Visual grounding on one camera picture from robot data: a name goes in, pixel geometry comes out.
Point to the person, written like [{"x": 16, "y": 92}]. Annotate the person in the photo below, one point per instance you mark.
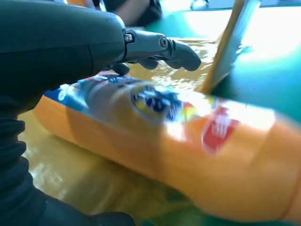
[{"x": 150, "y": 12}]

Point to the yellow taped cardboard box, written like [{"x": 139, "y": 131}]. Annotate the yellow taped cardboard box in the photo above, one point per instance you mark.
[{"x": 70, "y": 174}]

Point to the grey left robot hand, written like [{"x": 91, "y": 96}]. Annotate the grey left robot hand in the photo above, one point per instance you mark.
[{"x": 59, "y": 43}]

